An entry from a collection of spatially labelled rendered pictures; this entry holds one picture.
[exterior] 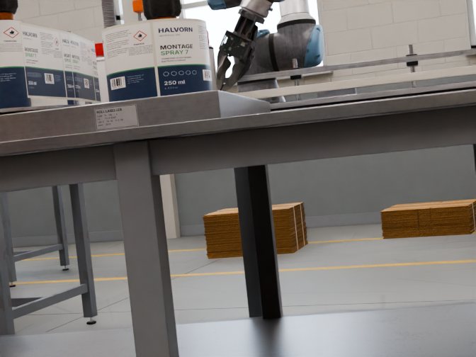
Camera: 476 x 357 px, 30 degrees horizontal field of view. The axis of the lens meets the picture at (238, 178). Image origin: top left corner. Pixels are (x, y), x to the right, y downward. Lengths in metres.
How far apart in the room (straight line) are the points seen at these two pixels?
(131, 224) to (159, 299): 0.13
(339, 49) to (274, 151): 6.29
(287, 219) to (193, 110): 4.74
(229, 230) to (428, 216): 1.42
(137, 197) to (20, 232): 7.68
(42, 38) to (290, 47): 0.90
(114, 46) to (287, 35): 0.97
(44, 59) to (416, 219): 4.88
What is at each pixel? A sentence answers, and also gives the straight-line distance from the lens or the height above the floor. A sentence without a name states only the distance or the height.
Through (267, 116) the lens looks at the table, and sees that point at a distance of 1.40.
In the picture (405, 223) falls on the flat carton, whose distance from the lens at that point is 6.51.
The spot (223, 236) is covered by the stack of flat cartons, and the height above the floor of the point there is 0.15.
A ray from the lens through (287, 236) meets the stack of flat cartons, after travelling 6.23.
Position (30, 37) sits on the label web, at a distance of 1.82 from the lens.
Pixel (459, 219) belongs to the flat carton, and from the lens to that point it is 6.43.
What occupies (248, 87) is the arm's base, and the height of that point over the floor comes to 0.95.
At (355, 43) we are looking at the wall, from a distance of 7.69.
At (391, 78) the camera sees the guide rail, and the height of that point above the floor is 0.91.
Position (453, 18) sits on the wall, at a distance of 7.56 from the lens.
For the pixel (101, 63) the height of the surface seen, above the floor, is 1.03.
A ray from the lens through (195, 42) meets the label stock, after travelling 1.66.
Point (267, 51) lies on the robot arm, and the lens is 2.55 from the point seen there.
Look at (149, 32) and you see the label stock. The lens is 1.63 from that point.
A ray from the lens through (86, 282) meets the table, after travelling 4.37.
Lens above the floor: 0.78
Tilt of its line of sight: 2 degrees down
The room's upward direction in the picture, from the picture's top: 6 degrees counter-clockwise
